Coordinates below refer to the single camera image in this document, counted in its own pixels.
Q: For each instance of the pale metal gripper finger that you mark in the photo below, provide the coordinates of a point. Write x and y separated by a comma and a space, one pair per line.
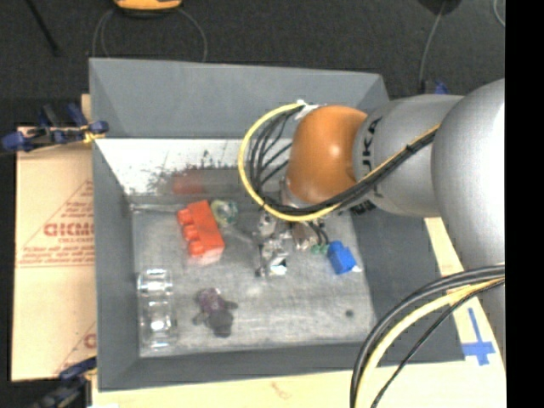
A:
267, 224
266, 258

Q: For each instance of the blue and white small box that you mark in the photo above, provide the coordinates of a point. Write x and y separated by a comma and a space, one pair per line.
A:
340, 258

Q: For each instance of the grey metal bin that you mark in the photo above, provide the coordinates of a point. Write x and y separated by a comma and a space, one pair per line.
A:
297, 304

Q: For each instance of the orange-red toy brick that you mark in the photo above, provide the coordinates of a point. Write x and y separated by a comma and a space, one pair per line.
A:
203, 233

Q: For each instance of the purple and dark toy animal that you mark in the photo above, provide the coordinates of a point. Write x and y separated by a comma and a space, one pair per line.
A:
214, 310

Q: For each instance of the brown cardboard board, red print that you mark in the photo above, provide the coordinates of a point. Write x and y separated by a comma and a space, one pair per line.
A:
51, 245

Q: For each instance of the black cylinder on white bracket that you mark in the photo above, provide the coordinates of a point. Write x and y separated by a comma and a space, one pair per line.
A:
362, 207

